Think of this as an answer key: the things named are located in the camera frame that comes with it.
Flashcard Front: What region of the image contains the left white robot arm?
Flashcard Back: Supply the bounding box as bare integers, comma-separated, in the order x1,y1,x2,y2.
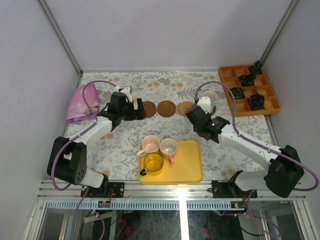
47,92,147,198

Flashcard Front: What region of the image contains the brown wooden coaster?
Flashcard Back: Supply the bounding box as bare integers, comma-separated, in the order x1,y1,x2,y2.
142,101,157,118
210,106,217,116
157,100,176,118

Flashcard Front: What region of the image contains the woven rattan coaster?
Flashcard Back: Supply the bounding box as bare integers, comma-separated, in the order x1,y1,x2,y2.
178,101,194,117

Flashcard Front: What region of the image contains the black yellow part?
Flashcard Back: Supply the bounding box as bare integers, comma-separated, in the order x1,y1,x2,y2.
229,86,245,99

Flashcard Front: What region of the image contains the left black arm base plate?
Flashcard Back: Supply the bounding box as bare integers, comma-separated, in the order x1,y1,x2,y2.
85,182,125,199

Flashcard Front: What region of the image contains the pink purple folded cloth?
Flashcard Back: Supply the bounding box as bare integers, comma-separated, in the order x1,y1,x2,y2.
66,83,100,123

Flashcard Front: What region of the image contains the black part top compartment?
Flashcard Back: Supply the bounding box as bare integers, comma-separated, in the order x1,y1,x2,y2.
248,60,262,75

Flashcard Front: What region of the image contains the white mug pink handle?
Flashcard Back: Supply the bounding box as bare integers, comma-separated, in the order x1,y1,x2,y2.
159,138,178,165

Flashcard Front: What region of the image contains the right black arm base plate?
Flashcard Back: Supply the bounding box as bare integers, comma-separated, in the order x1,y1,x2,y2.
211,180,251,199

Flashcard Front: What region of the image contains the light blue mug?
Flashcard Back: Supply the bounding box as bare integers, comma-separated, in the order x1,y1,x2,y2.
201,90,218,110

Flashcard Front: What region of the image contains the black part compartment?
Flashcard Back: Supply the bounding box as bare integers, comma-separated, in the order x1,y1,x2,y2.
238,73,256,87
247,94,265,111
248,60,262,75

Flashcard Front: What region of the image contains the yellow mug black handle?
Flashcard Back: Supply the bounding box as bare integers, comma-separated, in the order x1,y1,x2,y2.
139,153,164,176

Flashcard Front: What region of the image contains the yellow plastic tray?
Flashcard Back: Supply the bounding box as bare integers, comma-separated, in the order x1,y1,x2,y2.
138,140,204,185

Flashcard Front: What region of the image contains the aluminium front rail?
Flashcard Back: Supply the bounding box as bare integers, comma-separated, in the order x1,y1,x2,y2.
36,180,214,201

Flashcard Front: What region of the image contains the orange compartment tray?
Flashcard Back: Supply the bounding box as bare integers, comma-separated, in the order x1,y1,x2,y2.
218,65,281,117

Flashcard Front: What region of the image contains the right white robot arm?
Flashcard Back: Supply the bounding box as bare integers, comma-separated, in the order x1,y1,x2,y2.
185,104,304,198

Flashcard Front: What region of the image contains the black part lower compartment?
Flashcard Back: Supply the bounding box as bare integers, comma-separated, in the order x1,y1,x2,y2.
247,94,265,111

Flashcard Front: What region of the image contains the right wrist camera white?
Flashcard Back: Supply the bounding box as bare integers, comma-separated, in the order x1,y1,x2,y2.
196,96,212,114

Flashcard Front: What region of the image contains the light pink mug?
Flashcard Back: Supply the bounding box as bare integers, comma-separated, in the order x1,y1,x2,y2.
136,135,161,158

